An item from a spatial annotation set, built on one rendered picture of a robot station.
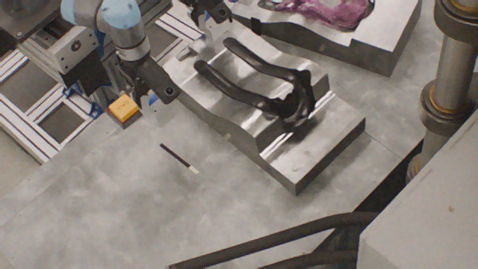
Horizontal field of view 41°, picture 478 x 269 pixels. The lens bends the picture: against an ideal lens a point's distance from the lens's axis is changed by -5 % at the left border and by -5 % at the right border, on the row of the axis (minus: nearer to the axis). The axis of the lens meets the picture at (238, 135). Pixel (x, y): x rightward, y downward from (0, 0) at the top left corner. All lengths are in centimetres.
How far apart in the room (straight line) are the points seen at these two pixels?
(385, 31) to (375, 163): 36
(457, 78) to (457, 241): 34
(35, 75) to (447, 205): 227
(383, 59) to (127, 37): 71
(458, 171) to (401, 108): 89
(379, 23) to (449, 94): 71
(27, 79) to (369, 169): 168
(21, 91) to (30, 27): 105
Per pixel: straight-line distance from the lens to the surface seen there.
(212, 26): 181
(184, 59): 185
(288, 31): 189
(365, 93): 181
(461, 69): 110
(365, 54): 182
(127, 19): 140
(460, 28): 100
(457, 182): 90
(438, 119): 118
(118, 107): 183
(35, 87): 286
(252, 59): 180
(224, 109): 168
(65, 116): 271
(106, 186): 175
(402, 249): 85
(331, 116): 169
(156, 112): 164
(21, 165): 292
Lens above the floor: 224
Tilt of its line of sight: 55 degrees down
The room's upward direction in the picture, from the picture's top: 12 degrees counter-clockwise
